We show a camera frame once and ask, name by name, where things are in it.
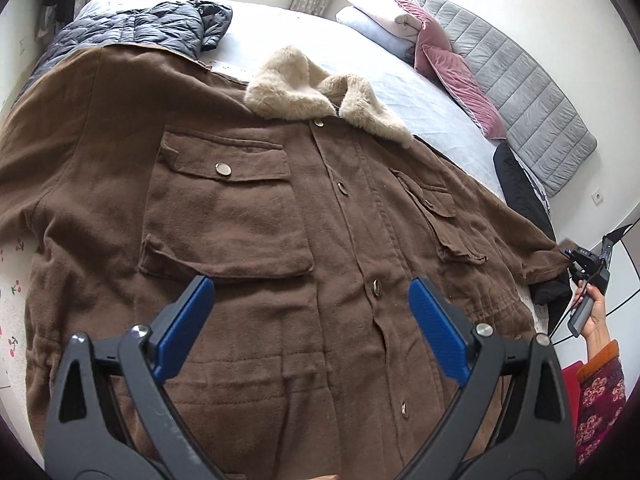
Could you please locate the dark blue puffer jacket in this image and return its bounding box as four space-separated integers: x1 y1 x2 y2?
15 1 234 106

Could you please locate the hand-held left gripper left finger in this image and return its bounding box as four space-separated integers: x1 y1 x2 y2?
44 275 226 480

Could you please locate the light blue pillow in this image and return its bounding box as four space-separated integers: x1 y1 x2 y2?
336 7 418 63

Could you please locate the person's right hand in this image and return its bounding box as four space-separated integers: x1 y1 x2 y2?
572 280 608 343

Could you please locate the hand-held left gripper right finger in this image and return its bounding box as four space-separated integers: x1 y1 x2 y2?
397 277 576 480

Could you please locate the bed with cherry print sheet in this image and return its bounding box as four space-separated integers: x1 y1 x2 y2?
0 0 556 480

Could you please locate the white pillow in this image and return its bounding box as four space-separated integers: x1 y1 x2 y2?
346 0 426 43

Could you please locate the brown coat with fur collar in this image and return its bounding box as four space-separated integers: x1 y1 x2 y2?
0 46 571 480

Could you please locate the navy patterned pillow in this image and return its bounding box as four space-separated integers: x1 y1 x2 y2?
520 165 552 217

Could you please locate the person's right forearm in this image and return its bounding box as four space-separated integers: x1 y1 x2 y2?
575 337 628 471

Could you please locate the grey quilted headboard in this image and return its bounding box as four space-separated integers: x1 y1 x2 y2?
410 0 598 198

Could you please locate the black quilted garment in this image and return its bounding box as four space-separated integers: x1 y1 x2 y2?
492 142 573 306

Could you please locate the pink velvet pillow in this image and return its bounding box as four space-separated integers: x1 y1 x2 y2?
420 44 508 140
393 0 453 78

